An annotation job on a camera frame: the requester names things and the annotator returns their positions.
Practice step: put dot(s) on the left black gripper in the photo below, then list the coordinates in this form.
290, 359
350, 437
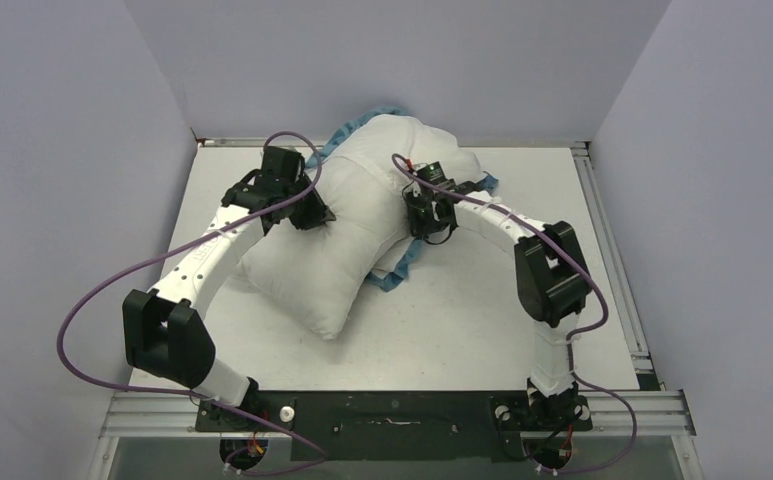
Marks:
317, 214

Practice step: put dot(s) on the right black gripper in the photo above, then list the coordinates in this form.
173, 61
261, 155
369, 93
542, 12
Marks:
421, 227

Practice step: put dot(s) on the white pillow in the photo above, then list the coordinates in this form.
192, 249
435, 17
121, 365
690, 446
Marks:
315, 275

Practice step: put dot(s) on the white pillowcase with blue trim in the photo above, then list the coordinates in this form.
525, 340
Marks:
361, 185

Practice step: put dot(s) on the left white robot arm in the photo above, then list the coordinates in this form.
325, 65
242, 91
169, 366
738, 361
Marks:
164, 331

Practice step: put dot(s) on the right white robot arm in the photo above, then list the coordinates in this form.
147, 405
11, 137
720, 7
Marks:
550, 270

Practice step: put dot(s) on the white knob on plate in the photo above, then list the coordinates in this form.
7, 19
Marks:
286, 414

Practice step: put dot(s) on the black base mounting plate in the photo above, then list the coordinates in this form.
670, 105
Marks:
420, 425

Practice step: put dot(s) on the aluminium right side rail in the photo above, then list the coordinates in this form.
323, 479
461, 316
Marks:
618, 279

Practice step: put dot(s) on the aluminium rail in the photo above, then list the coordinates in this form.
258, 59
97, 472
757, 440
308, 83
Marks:
618, 279
149, 415

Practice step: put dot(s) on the aluminium front rail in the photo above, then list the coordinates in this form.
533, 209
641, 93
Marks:
149, 415

